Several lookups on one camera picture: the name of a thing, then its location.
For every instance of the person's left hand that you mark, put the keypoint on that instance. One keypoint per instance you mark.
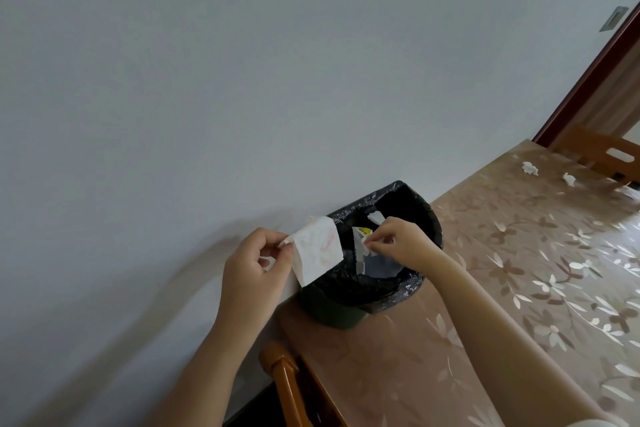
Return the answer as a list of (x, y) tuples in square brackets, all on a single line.
[(247, 281)]

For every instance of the person's right hand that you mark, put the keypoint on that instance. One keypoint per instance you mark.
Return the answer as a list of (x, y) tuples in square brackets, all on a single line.
[(410, 244)]

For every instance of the person's right thumb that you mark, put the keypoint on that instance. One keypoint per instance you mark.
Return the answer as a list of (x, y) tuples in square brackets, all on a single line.
[(382, 249)]

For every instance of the person's left thumb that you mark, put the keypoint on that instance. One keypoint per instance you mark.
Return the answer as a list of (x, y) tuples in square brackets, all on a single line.
[(282, 261)]

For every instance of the small white tissue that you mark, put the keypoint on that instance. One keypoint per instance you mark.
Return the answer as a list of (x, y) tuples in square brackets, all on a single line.
[(369, 240)]

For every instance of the white stained tissue sheet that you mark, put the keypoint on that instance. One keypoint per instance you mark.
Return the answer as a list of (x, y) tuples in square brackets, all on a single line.
[(317, 251)]

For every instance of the person's left forearm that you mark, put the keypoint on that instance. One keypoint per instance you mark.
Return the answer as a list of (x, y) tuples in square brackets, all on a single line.
[(215, 371)]

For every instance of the person's right forearm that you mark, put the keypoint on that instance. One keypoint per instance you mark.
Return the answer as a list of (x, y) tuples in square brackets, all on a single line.
[(500, 331)]

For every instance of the crumpled white tissue scrap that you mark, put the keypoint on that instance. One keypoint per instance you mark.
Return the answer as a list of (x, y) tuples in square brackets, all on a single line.
[(376, 218), (569, 180), (530, 169)]

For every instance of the black plastic trash bag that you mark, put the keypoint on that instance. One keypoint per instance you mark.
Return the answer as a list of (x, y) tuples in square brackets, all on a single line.
[(350, 286)]

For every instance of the dark green trash bin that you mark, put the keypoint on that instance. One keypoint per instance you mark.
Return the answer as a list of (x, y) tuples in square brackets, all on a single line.
[(335, 314)]

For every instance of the wooden chair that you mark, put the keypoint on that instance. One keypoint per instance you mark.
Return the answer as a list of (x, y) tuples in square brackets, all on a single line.
[(290, 391), (600, 154)]

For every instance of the brown floral tablecloth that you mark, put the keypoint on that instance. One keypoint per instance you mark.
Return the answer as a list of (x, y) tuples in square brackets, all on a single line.
[(525, 266)]

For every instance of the dark red door frame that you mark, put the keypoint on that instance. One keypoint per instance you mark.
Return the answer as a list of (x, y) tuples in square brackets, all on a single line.
[(585, 79)]

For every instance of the grey metal wall plate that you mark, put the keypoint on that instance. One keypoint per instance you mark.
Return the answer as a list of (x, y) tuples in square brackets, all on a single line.
[(614, 19)]

